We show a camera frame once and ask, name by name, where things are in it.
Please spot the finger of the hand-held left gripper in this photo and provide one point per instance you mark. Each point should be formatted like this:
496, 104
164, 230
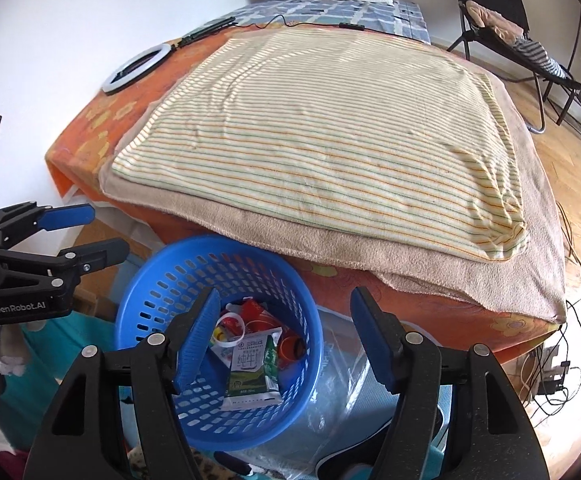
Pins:
105, 252
70, 216

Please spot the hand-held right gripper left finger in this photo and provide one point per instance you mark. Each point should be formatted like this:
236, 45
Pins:
198, 345

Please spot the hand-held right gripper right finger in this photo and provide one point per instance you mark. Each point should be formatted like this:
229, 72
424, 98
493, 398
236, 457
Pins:
375, 340

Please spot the green milk carton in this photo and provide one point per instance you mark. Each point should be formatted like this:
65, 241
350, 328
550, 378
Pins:
250, 365

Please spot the red paper carton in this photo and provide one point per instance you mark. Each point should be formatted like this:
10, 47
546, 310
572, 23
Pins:
258, 320

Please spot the orange bottle cap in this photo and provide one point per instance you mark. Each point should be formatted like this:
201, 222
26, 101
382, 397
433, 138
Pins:
290, 349

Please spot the blue plastic basket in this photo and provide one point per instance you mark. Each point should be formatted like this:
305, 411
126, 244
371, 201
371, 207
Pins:
270, 280

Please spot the clear plastic sheet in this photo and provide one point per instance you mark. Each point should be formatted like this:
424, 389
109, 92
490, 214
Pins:
340, 400

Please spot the orange flowered bedsheet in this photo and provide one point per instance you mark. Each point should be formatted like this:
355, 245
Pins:
90, 125

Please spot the striped yellow blanket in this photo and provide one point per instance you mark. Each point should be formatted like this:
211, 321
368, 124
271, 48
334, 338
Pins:
320, 135

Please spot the beige blanket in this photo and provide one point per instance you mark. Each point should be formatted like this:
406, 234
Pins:
535, 200

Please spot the black tripod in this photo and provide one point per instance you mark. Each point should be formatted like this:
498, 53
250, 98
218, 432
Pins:
205, 31

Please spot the black inline remote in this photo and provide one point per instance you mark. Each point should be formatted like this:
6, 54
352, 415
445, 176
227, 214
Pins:
351, 26

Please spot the blue plaid bedsheet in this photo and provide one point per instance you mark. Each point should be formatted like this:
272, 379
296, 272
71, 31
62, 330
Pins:
320, 12

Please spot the grey striped cloth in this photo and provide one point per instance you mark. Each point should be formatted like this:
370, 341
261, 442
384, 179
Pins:
545, 60

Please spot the beige cloth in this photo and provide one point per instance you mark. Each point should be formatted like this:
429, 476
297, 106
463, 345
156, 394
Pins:
495, 20

